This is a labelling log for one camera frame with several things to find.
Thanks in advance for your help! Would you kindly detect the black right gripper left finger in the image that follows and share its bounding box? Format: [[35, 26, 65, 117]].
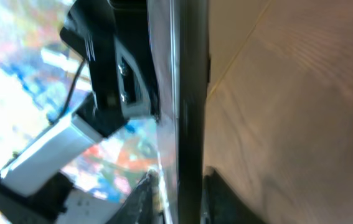
[[106, 170, 164, 224]]

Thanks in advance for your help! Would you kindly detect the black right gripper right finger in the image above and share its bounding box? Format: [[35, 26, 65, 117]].
[[200, 167, 265, 224]]

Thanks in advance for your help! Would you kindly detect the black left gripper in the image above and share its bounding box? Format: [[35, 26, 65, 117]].
[[60, 0, 159, 137]]

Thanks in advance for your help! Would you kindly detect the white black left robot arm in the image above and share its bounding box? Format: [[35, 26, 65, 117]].
[[0, 0, 159, 223]]

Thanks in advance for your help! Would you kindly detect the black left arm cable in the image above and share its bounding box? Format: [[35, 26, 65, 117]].
[[47, 58, 87, 125]]

